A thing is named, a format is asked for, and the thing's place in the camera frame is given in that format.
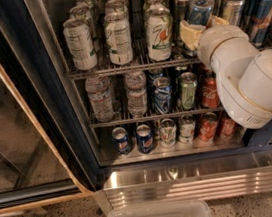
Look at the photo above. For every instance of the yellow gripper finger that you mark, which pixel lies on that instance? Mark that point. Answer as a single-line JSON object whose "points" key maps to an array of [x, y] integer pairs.
{"points": [[215, 20], [190, 34]]}

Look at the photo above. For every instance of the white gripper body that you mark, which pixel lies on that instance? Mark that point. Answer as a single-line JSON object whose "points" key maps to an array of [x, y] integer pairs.
{"points": [[217, 40]]}

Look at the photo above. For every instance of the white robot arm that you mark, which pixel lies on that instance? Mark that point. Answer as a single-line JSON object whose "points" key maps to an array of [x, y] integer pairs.
{"points": [[243, 73]]}

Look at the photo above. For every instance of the silver redbull can front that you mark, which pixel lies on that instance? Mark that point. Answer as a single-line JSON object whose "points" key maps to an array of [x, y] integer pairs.
{"points": [[232, 10]]}

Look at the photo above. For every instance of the white 7up can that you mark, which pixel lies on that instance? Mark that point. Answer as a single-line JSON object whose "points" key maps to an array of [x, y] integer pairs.
{"points": [[158, 29], [168, 132]]}

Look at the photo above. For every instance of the red coca-cola can middle shelf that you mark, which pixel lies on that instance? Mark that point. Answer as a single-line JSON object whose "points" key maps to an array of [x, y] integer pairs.
{"points": [[209, 94]]}

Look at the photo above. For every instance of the green soda can middle shelf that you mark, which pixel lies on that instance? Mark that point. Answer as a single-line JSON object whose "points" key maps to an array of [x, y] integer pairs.
{"points": [[188, 87]]}

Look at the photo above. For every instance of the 7up can second row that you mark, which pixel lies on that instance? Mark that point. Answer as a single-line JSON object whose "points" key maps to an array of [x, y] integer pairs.
{"points": [[153, 4]]}

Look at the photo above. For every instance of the blue pepsi can middle shelf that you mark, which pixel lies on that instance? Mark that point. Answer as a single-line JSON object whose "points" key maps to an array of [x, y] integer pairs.
{"points": [[162, 95]]}

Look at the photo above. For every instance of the white can second row middle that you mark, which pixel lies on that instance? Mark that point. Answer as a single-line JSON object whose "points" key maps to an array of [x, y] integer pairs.
{"points": [[118, 6]]}

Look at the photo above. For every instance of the white can second row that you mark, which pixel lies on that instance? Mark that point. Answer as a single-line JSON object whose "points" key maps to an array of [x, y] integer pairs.
{"points": [[118, 6], [83, 11]]}

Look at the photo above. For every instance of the white green can bottom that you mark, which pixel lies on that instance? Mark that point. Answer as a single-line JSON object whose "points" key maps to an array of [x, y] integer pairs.
{"points": [[186, 128]]}

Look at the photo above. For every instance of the left coca-cola can bottom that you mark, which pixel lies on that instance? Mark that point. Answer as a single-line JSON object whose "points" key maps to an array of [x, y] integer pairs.
{"points": [[208, 127]]}

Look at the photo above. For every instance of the stainless steel beverage fridge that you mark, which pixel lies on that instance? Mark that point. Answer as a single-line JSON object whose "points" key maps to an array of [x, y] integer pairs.
{"points": [[240, 165]]}

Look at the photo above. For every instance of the white 7up can bottom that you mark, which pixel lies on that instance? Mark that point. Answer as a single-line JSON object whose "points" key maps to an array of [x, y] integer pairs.
{"points": [[168, 132]]}

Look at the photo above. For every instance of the white can second row left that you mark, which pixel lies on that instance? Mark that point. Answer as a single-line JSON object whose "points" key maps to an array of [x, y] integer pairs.
{"points": [[83, 11]]}

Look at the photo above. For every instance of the pepsi can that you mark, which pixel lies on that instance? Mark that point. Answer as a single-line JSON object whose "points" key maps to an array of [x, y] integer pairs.
{"points": [[121, 141], [144, 138]]}

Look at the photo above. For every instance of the white front-left soda can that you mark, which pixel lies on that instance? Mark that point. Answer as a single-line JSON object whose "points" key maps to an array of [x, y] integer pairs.
{"points": [[79, 40]]}

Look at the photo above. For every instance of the left pepsi can bottom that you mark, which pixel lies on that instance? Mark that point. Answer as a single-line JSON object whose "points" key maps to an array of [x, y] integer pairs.
{"points": [[121, 141]]}

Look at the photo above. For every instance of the open glass fridge door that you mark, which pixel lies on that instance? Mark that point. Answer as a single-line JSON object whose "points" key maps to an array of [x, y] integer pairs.
{"points": [[44, 156]]}

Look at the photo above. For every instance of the water bottle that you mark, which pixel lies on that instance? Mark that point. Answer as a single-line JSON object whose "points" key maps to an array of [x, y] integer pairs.
{"points": [[98, 90], [136, 93]]}

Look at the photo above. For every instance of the left water bottle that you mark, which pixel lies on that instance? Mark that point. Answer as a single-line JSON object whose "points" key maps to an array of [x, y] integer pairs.
{"points": [[98, 90]]}

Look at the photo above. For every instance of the top wire shelf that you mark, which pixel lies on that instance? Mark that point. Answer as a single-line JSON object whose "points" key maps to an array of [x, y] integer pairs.
{"points": [[142, 62]]}

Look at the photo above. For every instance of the wire shelf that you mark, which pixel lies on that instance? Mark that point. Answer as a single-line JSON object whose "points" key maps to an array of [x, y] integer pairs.
{"points": [[142, 62], [126, 118]]}

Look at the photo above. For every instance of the middle wire shelf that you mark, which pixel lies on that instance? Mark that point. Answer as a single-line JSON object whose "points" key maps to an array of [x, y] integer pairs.
{"points": [[126, 118]]}

